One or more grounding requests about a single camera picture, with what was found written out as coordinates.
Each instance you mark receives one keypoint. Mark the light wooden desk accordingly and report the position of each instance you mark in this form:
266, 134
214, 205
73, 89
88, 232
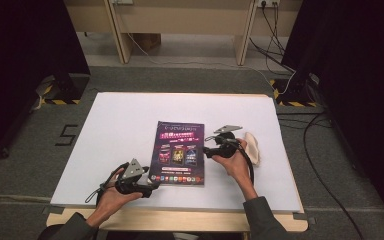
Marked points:
180, 16

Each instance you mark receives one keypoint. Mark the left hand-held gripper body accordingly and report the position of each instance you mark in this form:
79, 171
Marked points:
133, 170

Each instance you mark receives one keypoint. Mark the person's left hand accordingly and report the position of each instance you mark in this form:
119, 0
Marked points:
113, 203

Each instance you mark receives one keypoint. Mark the beige quilted cloth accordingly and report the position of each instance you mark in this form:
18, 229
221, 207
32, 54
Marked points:
252, 148

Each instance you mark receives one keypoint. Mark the black stand base hazard tape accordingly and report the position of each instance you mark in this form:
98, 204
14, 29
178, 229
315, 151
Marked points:
70, 88
293, 91

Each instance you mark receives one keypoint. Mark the black curtain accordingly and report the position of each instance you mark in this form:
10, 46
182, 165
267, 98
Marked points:
356, 83
20, 66

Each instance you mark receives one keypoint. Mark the brown cardboard box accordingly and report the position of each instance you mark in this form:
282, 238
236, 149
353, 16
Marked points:
148, 40

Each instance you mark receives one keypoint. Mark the glossy magazine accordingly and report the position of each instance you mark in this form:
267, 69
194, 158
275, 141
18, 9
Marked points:
176, 153

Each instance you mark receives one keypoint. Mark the white table sheet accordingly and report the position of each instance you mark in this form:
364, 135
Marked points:
130, 110

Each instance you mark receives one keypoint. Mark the wooden table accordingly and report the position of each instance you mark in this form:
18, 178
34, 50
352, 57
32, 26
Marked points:
180, 221

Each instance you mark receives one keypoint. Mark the person's right hand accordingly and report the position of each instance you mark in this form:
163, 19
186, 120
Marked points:
238, 163

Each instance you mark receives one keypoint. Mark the white wall socket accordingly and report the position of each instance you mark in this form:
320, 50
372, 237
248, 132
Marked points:
122, 1
268, 2

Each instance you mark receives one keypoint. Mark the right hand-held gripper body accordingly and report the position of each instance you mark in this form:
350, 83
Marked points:
226, 146

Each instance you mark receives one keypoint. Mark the grey tape strip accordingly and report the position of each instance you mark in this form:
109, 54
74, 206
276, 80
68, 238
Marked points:
305, 217
52, 210

